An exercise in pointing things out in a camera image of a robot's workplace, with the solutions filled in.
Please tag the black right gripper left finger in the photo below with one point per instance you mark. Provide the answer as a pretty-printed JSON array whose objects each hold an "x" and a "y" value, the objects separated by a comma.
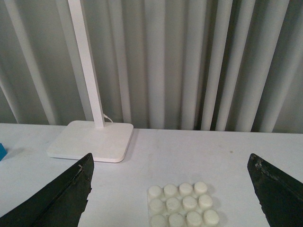
[{"x": 60, "y": 203}]

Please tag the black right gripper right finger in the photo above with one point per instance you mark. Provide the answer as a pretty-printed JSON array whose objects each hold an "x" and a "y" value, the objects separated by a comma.
[{"x": 279, "y": 194}]

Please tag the white studded base plate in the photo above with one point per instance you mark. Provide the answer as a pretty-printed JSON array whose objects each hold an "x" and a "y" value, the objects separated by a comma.
[{"x": 186, "y": 205}]

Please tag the blue three-stud block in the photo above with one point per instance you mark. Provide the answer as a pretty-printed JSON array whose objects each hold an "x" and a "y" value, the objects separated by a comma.
[{"x": 3, "y": 151}]

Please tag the white desk lamp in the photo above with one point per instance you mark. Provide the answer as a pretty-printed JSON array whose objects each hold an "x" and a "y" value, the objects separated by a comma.
[{"x": 107, "y": 141}]

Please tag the grey pleated curtain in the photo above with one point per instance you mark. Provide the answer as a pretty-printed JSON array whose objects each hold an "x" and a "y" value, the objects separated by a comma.
[{"x": 211, "y": 65}]

